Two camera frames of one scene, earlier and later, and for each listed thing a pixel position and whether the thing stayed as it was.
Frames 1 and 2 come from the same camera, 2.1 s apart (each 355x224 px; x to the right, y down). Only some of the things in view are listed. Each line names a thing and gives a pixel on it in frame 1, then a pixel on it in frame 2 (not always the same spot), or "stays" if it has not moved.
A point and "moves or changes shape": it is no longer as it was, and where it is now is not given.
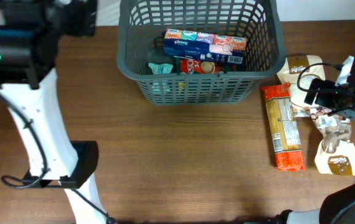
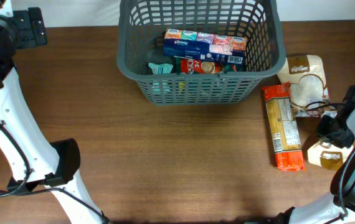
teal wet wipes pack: (160, 68) stays
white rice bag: (299, 70) stays
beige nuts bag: (336, 154) moves or changes shape
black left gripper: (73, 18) → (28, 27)
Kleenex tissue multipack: (212, 46) stays
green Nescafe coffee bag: (190, 66) stays
